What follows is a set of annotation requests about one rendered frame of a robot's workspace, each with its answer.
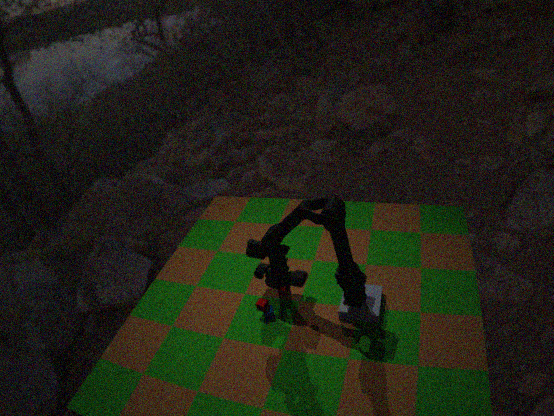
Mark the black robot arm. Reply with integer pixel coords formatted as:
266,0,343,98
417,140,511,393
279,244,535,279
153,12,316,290
246,197,368,309

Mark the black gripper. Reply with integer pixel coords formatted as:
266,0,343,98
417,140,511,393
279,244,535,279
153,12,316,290
254,258,308,292

